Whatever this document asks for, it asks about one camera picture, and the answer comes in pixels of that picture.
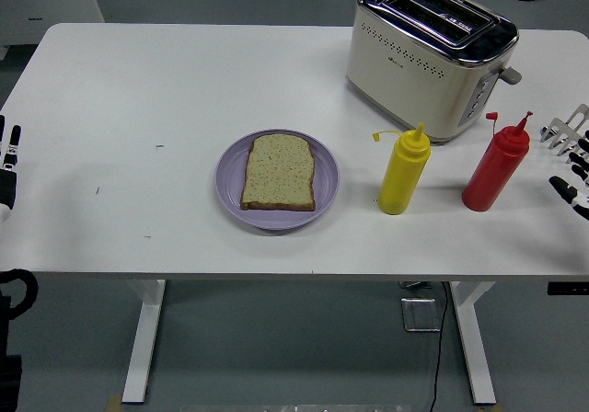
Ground white table leg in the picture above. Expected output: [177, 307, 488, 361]
[120, 279, 167, 405]
[449, 280, 497, 406]

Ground black cable under table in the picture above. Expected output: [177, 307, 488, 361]
[427, 281, 450, 412]

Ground purple plate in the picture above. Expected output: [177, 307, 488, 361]
[214, 129, 341, 232]

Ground cream and chrome toaster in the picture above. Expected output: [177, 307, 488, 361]
[345, 0, 524, 145]

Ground red squeeze bottle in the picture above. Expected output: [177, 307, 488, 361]
[462, 110, 534, 212]

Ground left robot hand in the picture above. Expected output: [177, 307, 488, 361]
[0, 115, 23, 223]

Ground yellow squeeze bottle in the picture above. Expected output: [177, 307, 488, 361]
[371, 122, 433, 216]

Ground silver metal toast rack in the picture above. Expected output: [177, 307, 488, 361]
[538, 103, 589, 156]

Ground metal floor socket plate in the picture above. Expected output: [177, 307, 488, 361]
[399, 296, 443, 334]

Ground bread slice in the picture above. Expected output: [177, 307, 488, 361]
[239, 133, 318, 212]

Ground white appliance cabinet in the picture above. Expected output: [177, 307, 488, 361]
[0, 0, 106, 48]

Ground black table control panel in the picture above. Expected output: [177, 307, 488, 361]
[547, 281, 589, 296]

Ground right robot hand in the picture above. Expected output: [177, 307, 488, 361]
[548, 129, 589, 223]

